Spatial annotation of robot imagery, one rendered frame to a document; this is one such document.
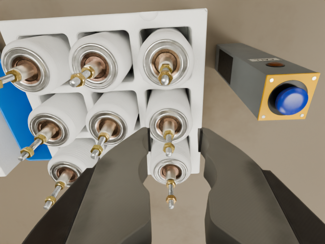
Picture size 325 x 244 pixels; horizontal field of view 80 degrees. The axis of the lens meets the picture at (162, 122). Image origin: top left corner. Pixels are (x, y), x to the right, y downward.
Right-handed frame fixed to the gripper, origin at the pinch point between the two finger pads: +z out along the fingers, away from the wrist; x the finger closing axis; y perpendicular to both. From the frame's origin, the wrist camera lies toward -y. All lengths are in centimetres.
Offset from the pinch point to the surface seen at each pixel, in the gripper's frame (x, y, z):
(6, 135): -47, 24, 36
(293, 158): 46, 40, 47
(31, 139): -43, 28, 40
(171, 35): 0.1, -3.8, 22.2
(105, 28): -12.0, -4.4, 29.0
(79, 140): -22.1, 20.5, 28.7
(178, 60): 1.2, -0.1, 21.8
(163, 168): -1.2, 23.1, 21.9
